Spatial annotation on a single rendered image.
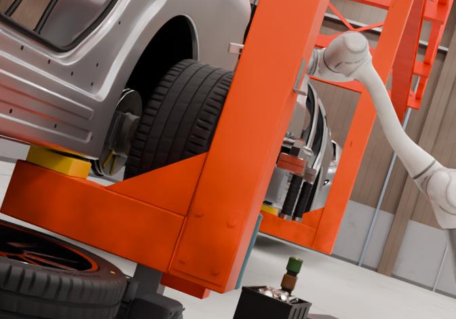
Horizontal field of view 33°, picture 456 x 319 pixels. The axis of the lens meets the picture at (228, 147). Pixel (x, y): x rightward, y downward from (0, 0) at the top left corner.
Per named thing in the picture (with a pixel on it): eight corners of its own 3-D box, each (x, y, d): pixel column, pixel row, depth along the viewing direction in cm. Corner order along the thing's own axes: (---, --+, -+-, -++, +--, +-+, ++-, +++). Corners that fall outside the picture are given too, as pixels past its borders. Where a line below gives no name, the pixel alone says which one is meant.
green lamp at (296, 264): (286, 269, 221) (291, 256, 222) (300, 273, 221) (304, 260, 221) (285, 269, 217) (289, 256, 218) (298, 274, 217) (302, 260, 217)
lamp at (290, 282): (281, 286, 221) (286, 272, 221) (294, 290, 220) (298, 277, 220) (279, 286, 217) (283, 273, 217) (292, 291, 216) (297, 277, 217)
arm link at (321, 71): (309, 52, 268) (321, 39, 255) (351, 60, 271) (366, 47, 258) (307, 81, 265) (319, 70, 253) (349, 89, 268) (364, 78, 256)
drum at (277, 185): (224, 188, 277) (236, 151, 278) (279, 207, 272) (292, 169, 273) (216, 186, 263) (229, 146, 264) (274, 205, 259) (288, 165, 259)
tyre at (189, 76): (200, 131, 320) (193, 19, 266) (254, 148, 315) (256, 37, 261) (131, 265, 286) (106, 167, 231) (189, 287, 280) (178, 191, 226)
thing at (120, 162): (110, 184, 286) (142, 106, 294) (129, 191, 284) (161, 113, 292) (84, 159, 256) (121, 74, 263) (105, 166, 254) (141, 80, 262)
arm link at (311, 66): (307, 70, 267) (290, 68, 266) (313, 45, 264) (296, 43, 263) (312, 79, 259) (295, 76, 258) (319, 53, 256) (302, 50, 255)
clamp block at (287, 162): (277, 167, 252) (282, 152, 252) (304, 176, 250) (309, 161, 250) (275, 166, 247) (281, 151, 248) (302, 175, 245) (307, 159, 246)
